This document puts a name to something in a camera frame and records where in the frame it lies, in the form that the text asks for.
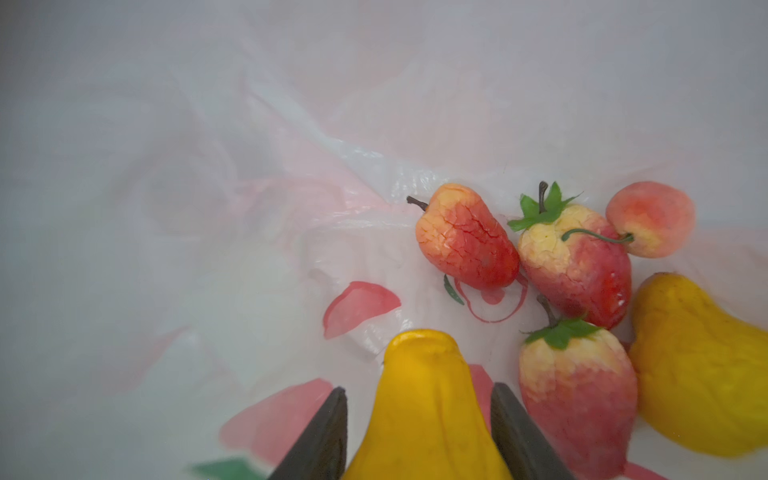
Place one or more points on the red fake wax apple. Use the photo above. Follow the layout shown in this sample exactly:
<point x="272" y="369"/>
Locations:
<point x="458" y="234"/>

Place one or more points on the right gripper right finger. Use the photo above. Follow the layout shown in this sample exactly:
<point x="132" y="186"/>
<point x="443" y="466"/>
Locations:
<point x="525" y="450"/>

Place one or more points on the fake strawberry with leaves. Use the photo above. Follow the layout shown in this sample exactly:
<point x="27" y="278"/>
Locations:
<point x="574" y="257"/>

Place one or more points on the small fake peach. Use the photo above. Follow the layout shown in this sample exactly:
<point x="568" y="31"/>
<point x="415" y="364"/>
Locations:
<point x="660" y="218"/>

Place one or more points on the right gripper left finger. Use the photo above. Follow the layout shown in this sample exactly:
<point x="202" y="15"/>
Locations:
<point x="320" y="452"/>

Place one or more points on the pink plastic bag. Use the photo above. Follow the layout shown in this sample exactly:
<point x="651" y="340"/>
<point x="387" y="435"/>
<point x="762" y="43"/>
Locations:
<point x="204" y="223"/>

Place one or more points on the yellow fake pear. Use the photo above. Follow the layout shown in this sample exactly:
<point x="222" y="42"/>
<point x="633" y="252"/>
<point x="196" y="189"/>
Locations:
<point x="702" y="372"/>
<point x="426" y="422"/>

